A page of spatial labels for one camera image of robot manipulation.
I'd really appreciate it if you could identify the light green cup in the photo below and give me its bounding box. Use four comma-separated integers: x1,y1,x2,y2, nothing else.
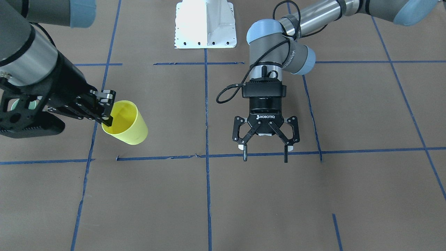
10,99,40,110

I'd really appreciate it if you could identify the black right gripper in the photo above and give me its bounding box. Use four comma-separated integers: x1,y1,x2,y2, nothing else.
1,53,116,139

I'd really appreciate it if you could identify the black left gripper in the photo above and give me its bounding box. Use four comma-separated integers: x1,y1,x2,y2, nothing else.
232,81,300,163

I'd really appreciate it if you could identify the yellow cup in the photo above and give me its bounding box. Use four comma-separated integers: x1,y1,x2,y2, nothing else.
101,100,148,145

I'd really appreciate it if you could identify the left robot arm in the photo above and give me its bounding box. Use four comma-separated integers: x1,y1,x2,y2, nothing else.
225,0,437,162

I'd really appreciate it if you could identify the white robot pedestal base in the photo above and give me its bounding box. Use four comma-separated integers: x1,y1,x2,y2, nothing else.
174,0,237,49

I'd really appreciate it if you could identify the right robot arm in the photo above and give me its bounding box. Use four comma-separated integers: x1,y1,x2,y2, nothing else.
0,0,116,139

